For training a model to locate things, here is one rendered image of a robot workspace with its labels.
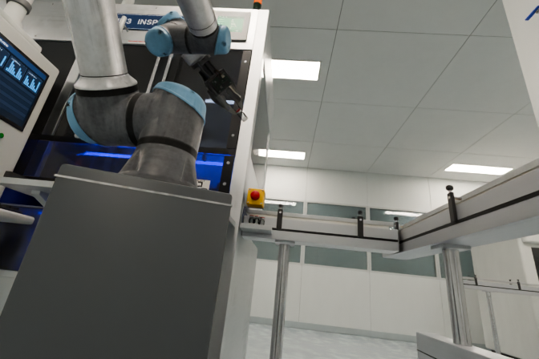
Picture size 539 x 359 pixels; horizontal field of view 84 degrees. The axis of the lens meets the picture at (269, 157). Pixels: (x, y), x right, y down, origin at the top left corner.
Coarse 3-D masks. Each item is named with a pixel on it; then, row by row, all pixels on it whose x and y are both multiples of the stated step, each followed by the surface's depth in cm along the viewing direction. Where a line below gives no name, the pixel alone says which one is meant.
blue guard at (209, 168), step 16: (32, 144) 142; (48, 144) 142; (64, 144) 141; (80, 144) 141; (96, 144) 140; (32, 160) 138; (48, 160) 138; (64, 160) 138; (80, 160) 137; (96, 160) 137; (112, 160) 137; (208, 160) 135; (48, 176) 135; (208, 176) 132
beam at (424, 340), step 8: (416, 336) 113; (424, 336) 106; (432, 336) 105; (440, 336) 107; (424, 344) 106; (432, 344) 101; (440, 344) 96; (448, 344) 91; (424, 352) 106; (432, 352) 100; (440, 352) 95; (448, 352) 91; (456, 352) 87; (464, 352) 83; (472, 352) 80; (480, 352) 80; (488, 352) 82
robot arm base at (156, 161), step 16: (144, 144) 54; (160, 144) 54; (176, 144) 55; (128, 160) 54; (144, 160) 52; (160, 160) 52; (176, 160) 54; (192, 160) 58; (144, 176) 50; (160, 176) 50; (176, 176) 52; (192, 176) 56
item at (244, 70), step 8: (248, 56) 158; (248, 64) 156; (240, 72) 154; (248, 72) 154; (240, 80) 152; (240, 88) 150; (232, 120) 143; (240, 120) 143; (232, 128) 141; (232, 136) 139; (232, 144) 138; (224, 160) 134; (232, 160) 134; (224, 168) 133; (232, 168) 133; (224, 176) 131; (224, 184) 130; (224, 192) 128
